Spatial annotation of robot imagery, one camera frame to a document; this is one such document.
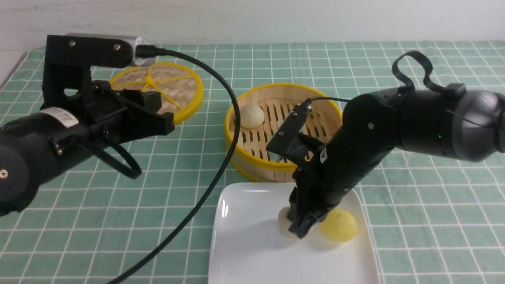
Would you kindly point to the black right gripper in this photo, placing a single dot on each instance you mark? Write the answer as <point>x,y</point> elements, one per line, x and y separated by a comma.
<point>316,194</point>

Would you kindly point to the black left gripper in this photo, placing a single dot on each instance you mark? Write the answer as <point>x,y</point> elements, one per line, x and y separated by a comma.
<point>104,114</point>

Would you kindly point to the white steamed bun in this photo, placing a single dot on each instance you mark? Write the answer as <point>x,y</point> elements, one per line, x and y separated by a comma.
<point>284,222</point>
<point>252,116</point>

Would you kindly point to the yellow steamed bun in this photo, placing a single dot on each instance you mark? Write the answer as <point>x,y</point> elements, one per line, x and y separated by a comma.
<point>339,225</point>

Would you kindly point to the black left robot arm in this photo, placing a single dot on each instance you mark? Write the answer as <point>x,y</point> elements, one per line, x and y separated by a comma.
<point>39,147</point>

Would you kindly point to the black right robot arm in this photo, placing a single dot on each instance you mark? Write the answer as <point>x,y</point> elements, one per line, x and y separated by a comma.
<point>467,127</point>

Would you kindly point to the white square plate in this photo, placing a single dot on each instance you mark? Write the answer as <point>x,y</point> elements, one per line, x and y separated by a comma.
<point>249,247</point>

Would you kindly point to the yellow rimmed bamboo steamer lid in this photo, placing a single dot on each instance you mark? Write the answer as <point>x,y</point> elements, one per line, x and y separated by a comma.
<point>180,88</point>

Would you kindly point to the yellow rimmed bamboo steamer basket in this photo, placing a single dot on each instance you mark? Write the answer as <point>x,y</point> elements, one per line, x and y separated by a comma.
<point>276,100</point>

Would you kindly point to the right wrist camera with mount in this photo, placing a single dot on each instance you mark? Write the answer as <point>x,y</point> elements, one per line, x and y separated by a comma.
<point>289,142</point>

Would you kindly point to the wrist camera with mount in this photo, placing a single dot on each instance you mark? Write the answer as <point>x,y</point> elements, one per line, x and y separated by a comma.
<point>68,61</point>
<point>289,142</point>

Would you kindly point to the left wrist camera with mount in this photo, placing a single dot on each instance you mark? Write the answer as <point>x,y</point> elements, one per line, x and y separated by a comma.
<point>68,61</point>

